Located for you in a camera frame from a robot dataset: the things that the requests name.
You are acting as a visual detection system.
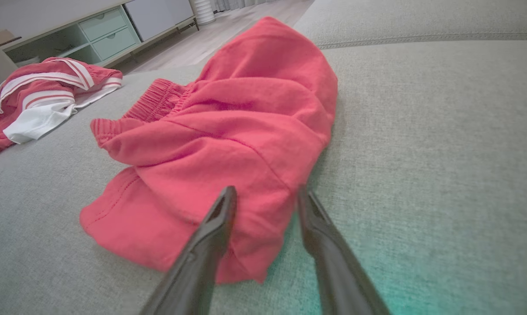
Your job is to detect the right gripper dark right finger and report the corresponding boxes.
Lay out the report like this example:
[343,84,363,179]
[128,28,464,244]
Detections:
[297,186,391,315]

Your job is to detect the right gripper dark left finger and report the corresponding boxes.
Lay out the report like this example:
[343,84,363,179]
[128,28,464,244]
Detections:
[139,186,238,315]

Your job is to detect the plain red shorts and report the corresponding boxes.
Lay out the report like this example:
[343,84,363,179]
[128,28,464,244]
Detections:
[80,17,339,285]

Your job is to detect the red and white striped jersey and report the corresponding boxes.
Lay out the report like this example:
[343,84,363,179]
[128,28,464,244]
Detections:
[0,57,123,168]

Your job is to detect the grey fabric sofa seat cushion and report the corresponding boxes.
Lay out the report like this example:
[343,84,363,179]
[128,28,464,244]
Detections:
[0,33,527,315]

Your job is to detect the pale green cabinet drawer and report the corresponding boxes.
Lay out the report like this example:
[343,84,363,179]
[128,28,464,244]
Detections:
[78,7,129,42]
[91,26,141,62]

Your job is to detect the low white tv cabinet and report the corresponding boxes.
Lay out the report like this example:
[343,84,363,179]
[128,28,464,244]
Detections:
[1,0,200,68]

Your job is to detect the white ribbed cylinder appliance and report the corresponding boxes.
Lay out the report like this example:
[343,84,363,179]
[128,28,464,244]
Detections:
[189,0,216,25]

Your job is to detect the grey stitched sofa cushion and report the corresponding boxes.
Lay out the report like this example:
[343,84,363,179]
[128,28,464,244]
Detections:
[293,0,527,49]

